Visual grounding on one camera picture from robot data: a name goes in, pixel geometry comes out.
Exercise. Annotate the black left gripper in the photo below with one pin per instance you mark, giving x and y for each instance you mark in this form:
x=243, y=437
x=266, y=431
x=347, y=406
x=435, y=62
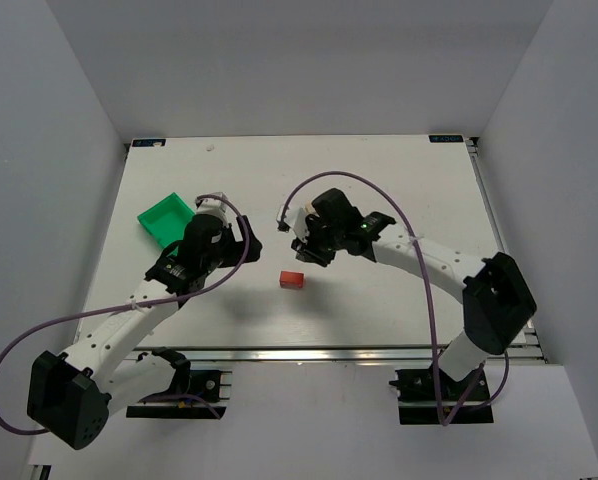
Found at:
x=236, y=242

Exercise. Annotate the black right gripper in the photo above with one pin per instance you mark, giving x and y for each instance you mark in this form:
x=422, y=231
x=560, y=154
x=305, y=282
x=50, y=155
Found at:
x=312, y=248

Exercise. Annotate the red wood block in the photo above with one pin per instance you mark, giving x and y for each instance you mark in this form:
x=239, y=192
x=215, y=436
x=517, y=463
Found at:
x=291, y=279

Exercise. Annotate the green plastic tray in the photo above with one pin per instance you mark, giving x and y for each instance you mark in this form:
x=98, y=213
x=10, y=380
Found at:
x=165, y=222

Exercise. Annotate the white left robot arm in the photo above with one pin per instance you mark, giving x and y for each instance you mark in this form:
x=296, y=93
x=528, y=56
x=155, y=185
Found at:
x=73, y=394

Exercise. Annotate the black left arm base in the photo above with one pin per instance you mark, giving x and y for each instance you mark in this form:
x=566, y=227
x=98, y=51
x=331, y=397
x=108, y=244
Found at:
x=194, y=393

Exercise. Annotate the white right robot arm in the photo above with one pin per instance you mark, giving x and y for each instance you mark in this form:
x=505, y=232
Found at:
x=495, y=298

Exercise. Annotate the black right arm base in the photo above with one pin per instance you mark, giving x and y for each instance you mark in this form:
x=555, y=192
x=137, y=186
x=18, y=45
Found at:
x=417, y=402

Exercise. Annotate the blue left corner label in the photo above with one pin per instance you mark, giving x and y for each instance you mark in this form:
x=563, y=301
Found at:
x=148, y=143

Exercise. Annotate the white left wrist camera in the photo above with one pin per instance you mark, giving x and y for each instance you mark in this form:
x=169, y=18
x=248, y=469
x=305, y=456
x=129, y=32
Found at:
x=213, y=205

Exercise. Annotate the aluminium right frame rail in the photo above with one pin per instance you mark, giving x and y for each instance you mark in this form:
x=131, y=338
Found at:
x=529, y=331

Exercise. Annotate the aluminium frame rail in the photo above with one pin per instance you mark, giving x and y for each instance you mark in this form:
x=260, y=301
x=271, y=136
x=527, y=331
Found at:
x=363, y=355
x=529, y=331

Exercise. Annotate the aluminium front frame rail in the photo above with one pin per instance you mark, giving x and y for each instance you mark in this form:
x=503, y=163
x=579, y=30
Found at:
x=363, y=355

